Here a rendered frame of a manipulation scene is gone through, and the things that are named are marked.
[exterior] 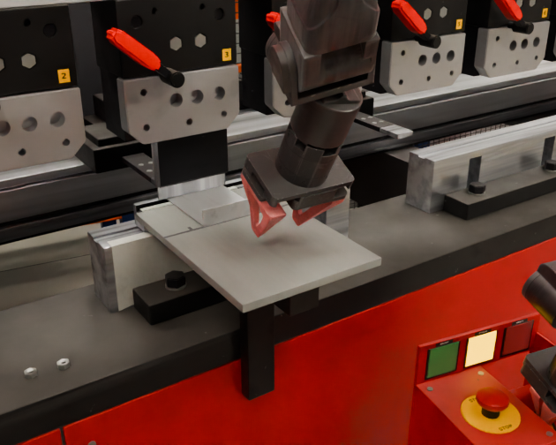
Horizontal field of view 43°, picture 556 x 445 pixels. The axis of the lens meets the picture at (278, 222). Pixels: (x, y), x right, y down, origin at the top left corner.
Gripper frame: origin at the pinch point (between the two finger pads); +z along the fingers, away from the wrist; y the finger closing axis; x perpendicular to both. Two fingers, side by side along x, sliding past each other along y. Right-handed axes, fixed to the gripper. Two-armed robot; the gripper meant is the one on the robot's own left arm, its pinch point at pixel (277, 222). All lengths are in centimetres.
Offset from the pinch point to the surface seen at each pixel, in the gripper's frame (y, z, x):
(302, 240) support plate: -3.0, 2.1, 1.9
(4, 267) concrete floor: -5, 190, -134
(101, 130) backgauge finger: 5.3, 19.5, -37.1
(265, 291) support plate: 6.8, -1.4, 8.6
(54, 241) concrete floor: -29, 196, -145
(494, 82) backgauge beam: -86, 24, -37
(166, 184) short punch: 5.5, 8.9, -15.6
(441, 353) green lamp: -20.2, 13.8, 17.2
